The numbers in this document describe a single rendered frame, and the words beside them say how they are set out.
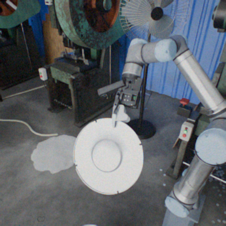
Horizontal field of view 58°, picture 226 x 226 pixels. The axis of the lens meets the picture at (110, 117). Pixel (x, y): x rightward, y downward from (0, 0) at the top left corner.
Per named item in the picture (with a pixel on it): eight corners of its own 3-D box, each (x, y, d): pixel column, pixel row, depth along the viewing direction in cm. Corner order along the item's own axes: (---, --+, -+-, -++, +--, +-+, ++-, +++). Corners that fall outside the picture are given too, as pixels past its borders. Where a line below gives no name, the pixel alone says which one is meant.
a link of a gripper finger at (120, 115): (123, 129, 73) (130, 105, 75) (108, 125, 75) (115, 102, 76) (125, 130, 76) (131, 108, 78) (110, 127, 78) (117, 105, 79)
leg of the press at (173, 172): (176, 180, 185) (202, 92, 134) (165, 174, 190) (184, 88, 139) (206, 130, 245) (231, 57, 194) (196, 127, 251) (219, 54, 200)
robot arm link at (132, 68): (122, 61, 79) (126, 70, 86) (119, 72, 78) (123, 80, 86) (141, 64, 76) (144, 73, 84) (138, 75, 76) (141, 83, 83)
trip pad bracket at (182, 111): (185, 130, 162) (190, 109, 151) (173, 125, 167) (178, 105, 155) (188, 126, 166) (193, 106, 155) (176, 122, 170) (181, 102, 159)
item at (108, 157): (155, 183, 71) (154, 183, 71) (86, 201, 81) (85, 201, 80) (128, 107, 77) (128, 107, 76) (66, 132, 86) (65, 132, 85)
